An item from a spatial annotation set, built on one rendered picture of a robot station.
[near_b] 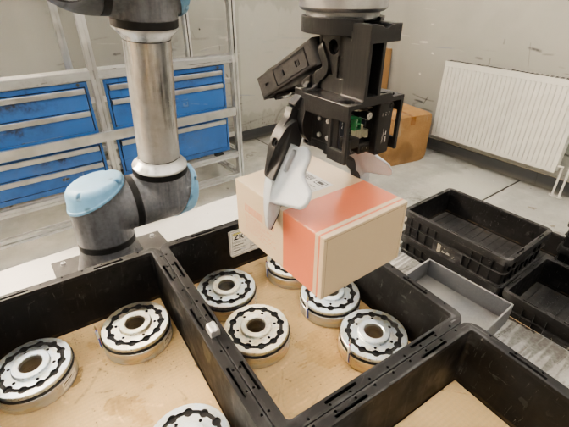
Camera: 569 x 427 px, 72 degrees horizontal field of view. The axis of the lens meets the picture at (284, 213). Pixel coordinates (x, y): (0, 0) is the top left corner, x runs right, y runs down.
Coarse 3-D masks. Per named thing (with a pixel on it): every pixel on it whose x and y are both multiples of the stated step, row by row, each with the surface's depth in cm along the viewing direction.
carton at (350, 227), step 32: (320, 160) 51; (256, 192) 43; (320, 192) 43; (352, 192) 43; (384, 192) 43; (256, 224) 46; (288, 224) 40; (320, 224) 38; (352, 224) 38; (384, 224) 41; (288, 256) 42; (320, 256) 37; (352, 256) 40; (384, 256) 44; (320, 288) 39
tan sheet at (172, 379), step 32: (96, 352) 60; (96, 384) 55; (128, 384) 55; (160, 384) 55; (192, 384) 55; (0, 416) 51; (32, 416) 51; (64, 416) 51; (96, 416) 51; (128, 416) 51; (160, 416) 51
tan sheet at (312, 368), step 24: (264, 264) 79; (264, 288) 72; (288, 312) 67; (312, 336) 63; (336, 336) 63; (288, 360) 59; (312, 360) 59; (336, 360) 59; (264, 384) 55; (288, 384) 55; (312, 384) 55; (336, 384) 55; (288, 408) 52
